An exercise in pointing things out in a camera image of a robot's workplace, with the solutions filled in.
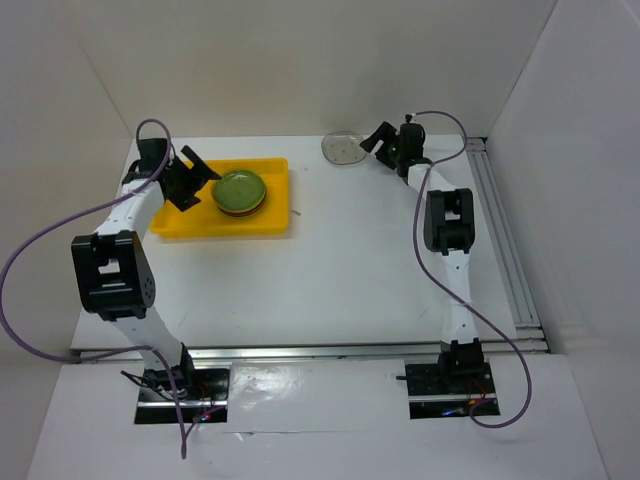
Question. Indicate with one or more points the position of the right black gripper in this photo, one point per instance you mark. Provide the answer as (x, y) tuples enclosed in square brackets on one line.
[(384, 133)]

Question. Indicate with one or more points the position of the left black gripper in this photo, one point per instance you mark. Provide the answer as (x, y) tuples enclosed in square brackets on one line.
[(185, 200)]

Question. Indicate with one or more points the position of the clear smoky dish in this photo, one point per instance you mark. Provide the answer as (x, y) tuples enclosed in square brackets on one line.
[(241, 177), (343, 148)]

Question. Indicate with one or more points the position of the black plate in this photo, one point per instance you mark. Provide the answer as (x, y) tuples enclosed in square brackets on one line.
[(241, 213)]

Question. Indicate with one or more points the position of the green plate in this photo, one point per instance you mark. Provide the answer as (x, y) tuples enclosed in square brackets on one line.
[(238, 197)]

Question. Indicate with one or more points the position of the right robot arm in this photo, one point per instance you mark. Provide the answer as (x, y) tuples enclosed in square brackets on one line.
[(448, 234)]

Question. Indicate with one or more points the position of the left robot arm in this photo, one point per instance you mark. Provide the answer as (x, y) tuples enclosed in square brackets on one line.
[(114, 277)]

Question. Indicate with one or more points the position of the yellow plastic bin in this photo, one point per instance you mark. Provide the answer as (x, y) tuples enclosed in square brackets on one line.
[(205, 220)]

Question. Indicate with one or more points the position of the aluminium rail front edge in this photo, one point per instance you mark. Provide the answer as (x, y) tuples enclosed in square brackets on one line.
[(310, 352)]

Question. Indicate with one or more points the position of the aluminium rail right side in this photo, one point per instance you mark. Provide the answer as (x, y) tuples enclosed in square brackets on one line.
[(530, 333)]

